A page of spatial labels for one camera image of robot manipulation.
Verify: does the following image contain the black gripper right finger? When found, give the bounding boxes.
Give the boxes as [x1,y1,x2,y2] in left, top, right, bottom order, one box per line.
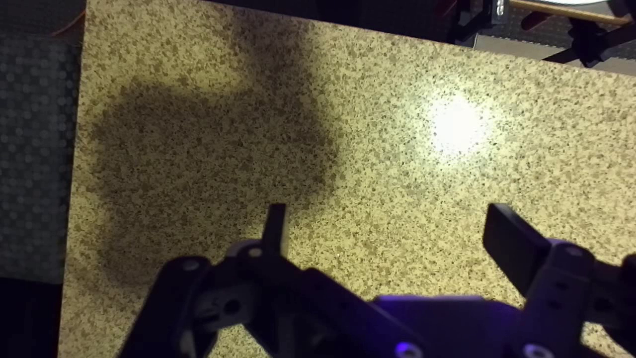
[483,203,636,358]

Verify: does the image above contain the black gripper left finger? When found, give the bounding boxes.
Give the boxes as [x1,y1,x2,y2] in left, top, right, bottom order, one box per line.
[119,203,425,358]

